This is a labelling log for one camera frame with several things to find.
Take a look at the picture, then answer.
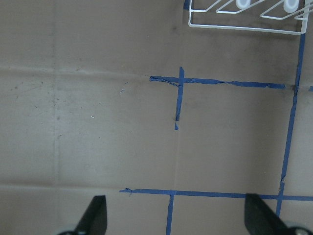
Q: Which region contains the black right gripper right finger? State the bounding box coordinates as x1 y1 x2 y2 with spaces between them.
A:
244 193 288 235

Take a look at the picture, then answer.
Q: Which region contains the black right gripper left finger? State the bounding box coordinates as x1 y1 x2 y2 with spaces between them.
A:
74 195 108 235

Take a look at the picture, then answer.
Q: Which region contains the white wire cup rack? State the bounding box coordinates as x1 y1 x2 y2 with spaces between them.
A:
184 0 313 35

